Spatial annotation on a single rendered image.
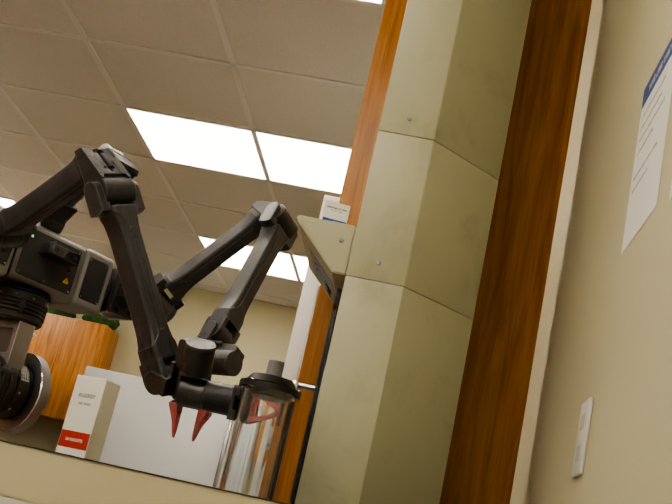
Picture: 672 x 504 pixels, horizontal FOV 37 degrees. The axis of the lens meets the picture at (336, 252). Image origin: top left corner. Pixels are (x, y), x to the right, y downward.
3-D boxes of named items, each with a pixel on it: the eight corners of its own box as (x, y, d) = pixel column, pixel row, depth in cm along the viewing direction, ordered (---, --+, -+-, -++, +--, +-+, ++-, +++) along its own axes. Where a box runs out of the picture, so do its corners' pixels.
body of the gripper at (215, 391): (251, 387, 194) (214, 378, 194) (244, 386, 184) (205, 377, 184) (243, 420, 193) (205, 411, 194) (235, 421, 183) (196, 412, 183)
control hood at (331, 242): (351, 317, 218) (361, 273, 221) (345, 274, 187) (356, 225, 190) (300, 307, 219) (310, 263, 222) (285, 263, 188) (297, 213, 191)
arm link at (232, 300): (285, 232, 264) (265, 202, 257) (302, 231, 260) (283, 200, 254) (215, 360, 238) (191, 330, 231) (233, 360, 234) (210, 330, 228)
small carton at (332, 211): (339, 241, 202) (345, 213, 204) (344, 234, 197) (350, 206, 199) (315, 234, 201) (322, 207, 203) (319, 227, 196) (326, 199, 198)
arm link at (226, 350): (226, 343, 239) (207, 319, 234) (262, 345, 232) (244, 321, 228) (201, 383, 233) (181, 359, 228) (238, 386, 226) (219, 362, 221)
